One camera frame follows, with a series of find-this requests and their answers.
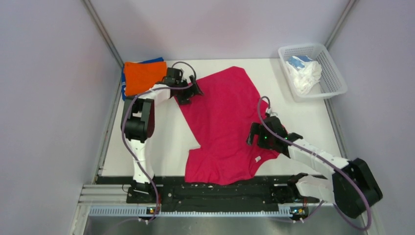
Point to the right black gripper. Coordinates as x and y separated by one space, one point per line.
258 128

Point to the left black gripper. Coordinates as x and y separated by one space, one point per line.
183 100

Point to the pink t-shirt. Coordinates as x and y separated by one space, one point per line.
220 121

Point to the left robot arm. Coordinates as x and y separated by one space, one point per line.
138 125

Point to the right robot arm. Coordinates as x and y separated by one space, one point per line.
349 185

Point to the blue folded t-shirt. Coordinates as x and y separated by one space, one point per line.
123 87

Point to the orange folded t-shirt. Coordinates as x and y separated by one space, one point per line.
142 77

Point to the white crumpled t-shirt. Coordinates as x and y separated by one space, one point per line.
305 78

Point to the white plastic basket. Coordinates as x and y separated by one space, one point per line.
331 82

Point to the light blue cloth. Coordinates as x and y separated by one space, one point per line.
299 62

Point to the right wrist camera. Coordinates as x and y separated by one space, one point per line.
270 113

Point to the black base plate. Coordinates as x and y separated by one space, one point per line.
284 180

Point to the aluminium rail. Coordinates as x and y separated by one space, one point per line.
103 194

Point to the white cable duct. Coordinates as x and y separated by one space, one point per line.
126 211

